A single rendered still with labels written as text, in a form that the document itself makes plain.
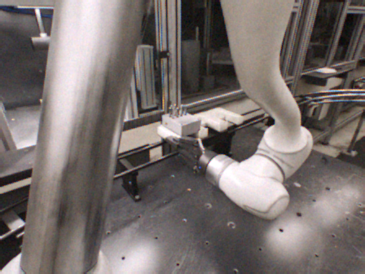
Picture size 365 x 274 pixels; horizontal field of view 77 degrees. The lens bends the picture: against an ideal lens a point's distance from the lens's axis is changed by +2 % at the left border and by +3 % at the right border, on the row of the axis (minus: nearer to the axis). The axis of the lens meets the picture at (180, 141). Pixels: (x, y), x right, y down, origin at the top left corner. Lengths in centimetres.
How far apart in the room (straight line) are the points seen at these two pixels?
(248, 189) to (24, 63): 104
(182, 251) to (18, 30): 104
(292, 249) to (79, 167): 65
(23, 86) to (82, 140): 98
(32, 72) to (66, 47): 95
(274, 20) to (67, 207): 32
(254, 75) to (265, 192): 30
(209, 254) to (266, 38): 57
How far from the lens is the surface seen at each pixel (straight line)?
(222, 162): 63
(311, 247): 82
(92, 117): 28
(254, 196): 57
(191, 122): 84
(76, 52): 28
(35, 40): 98
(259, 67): 35
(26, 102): 126
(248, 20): 31
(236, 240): 76
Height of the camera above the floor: 126
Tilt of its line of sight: 28 degrees down
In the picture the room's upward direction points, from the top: straight up
